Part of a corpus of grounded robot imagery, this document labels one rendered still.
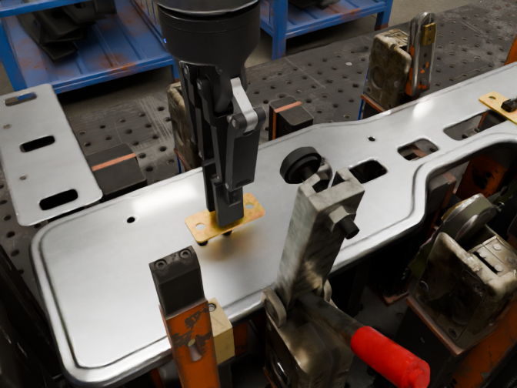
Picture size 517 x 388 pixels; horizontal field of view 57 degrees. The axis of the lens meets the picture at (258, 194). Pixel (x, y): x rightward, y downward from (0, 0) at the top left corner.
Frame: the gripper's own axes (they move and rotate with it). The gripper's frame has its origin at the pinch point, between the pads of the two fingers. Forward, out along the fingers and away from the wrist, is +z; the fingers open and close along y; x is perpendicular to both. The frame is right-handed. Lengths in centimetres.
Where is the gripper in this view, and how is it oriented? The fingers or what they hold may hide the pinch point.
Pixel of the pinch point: (223, 190)
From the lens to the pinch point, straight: 49.0
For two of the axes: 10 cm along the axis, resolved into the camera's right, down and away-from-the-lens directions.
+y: -5.0, -6.3, 6.0
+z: 0.0, 6.9, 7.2
